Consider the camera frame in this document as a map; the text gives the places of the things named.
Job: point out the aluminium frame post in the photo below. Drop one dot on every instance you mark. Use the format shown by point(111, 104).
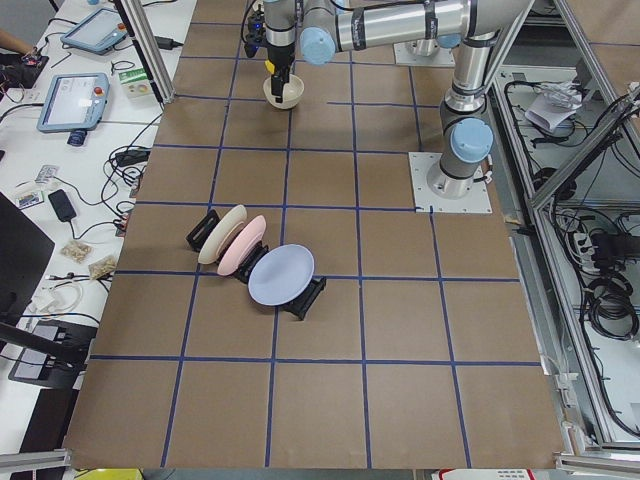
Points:
point(137, 25)

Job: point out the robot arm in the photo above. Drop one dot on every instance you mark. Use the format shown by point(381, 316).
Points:
point(320, 29)

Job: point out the pink plate in rack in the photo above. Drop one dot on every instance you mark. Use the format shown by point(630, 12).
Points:
point(242, 245)

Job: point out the yellow lemon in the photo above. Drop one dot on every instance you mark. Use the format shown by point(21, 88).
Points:
point(270, 67)

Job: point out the black dish rack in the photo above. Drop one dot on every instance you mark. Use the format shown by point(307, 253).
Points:
point(298, 306)

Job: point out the black smartphone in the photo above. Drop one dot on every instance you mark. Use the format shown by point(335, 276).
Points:
point(62, 205)

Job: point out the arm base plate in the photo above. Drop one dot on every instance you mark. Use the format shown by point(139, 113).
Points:
point(424, 54)
point(435, 192)

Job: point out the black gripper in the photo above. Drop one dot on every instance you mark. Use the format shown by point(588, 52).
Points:
point(278, 54)

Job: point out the cream bowl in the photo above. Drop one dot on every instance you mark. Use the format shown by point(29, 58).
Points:
point(292, 93)

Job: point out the blue teach pendant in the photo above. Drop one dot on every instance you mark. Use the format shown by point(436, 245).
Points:
point(74, 102)
point(97, 33)

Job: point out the light blue plate in rack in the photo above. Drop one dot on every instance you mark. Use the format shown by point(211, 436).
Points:
point(281, 275)

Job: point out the cream plate in rack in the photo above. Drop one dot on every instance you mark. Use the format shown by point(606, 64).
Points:
point(221, 234)

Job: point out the green white carton box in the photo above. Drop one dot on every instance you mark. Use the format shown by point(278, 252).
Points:
point(135, 83)

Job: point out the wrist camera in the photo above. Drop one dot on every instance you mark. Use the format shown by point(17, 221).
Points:
point(254, 33)

